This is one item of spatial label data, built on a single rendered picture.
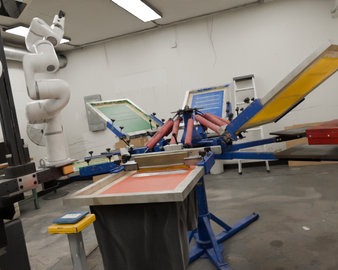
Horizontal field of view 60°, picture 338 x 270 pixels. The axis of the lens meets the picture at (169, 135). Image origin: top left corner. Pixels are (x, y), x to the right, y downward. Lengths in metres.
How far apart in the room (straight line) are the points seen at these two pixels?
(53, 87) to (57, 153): 0.41
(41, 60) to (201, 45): 4.87
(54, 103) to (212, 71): 4.75
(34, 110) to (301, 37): 5.11
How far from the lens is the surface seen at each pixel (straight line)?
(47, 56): 1.41
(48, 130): 1.64
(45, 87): 1.38
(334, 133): 1.79
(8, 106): 1.55
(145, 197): 1.28
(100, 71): 6.78
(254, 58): 5.89
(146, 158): 1.88
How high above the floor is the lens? 1.32
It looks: 5 degrees down
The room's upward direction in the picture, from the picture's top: 8 degrees counter-clockwise
